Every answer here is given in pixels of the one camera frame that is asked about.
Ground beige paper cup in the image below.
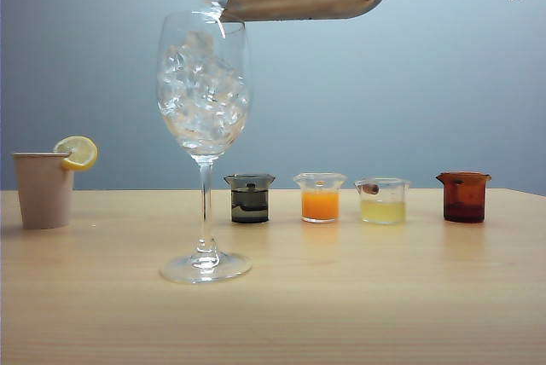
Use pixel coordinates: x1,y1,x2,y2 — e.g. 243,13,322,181
11,152,76,230

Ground clear beaker with orange juice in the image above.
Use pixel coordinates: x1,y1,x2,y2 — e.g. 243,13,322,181
292,172,347,224

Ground clear ice cubes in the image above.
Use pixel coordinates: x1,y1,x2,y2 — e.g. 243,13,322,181
156,0,251,148

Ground amber glass beaker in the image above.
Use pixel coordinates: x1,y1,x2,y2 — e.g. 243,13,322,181
435,171,492,224

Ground yellow lemon slice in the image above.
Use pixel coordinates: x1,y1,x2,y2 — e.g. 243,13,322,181
52,136,99,172

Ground smoked grey glass beaker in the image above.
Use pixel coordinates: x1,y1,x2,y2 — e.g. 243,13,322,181
223,173,276,224

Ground clear wine glass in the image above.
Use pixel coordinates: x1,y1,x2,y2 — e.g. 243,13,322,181
155,10,256,285

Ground clear beaker with pale juice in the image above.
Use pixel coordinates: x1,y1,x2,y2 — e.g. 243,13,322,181
353,177,411,225

